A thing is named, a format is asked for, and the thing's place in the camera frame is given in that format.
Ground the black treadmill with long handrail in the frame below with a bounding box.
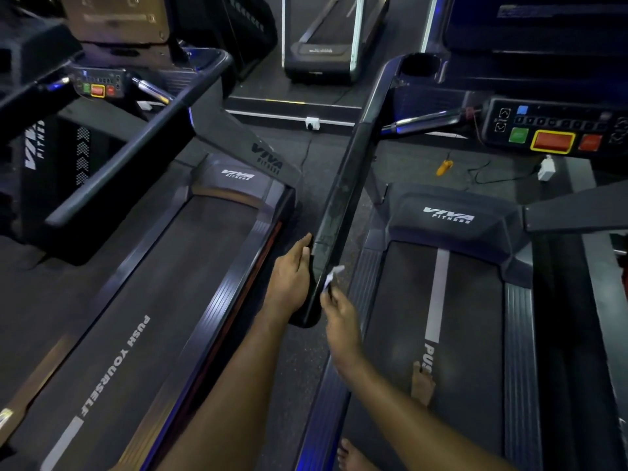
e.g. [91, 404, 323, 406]
[289, 0, 628, 471]

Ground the person's left forearm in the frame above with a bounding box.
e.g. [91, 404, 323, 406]
[157, 309, 295, 471]

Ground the person's right hand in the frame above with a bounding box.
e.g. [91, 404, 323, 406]
[320, 284, 365, 375]

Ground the black cable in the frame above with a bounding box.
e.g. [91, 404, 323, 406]
[466, 159, 540, 186]

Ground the black treadmill with silver rails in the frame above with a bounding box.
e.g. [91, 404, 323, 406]
[281, 0, 391, 85]

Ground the person's right forearm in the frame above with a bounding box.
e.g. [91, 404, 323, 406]
[336, 355, 516, 471]

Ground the brown cardboard box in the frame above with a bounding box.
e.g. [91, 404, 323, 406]
[59, 0, 171, 44]

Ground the person's right foot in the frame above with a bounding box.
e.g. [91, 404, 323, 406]
[411, 361, 437, 409]

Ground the person's left hand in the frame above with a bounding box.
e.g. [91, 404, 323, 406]
[262, 234, 313, 322]

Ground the small white cloth piece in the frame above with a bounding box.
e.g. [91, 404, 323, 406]
[321, 265, 345, 293]

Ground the black treadmill with slogan belt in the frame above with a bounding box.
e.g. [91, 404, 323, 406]
[0, 44, 302, 471]

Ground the person's foot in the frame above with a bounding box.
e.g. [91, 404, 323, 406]
[337, 438, 379, 471]
[411, 361, 437, 409]

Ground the person's left foot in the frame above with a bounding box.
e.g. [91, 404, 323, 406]
[337, 438, 379, 471]

